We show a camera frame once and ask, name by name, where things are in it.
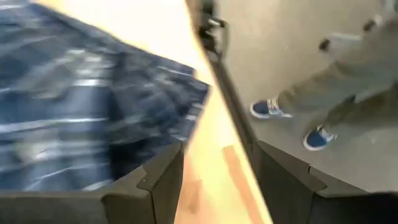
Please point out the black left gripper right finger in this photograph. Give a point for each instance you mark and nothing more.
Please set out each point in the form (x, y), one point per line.
(311, 205)

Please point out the black clamp fixture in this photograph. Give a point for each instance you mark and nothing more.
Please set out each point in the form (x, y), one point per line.
(210, 31)

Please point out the dark patterned garment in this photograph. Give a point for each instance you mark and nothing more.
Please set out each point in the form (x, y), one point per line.
(77, 109)

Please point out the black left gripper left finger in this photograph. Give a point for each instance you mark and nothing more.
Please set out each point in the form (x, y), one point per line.
(93, 208)

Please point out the person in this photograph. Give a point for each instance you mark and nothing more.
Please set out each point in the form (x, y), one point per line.
(342, 81)

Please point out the office chair base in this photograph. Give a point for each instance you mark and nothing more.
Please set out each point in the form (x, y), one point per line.
(345, 39)

